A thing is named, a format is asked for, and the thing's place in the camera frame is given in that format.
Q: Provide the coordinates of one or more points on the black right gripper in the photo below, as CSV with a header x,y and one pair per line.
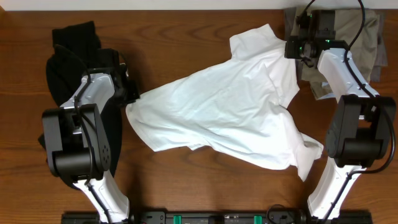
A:
x,y
288,51

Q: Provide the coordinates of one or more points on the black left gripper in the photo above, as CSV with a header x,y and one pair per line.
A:
x,y
135,93

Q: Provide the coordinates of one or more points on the white t-shirt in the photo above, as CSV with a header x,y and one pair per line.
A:
x,y
239,108

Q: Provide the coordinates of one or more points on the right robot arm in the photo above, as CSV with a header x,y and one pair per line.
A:
x,y
361,137

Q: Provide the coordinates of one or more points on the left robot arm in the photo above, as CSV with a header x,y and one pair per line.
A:
x,y
77,147

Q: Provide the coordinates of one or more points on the grey folded garment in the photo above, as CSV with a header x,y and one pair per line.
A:
x,y
291,27

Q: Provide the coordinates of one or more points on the khaki folded shorts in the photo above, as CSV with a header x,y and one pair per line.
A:
x,y
364,50

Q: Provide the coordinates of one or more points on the black garment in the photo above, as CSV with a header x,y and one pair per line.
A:
x,y
74,52

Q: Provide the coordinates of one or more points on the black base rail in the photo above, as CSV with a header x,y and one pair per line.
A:
x,y
276,215

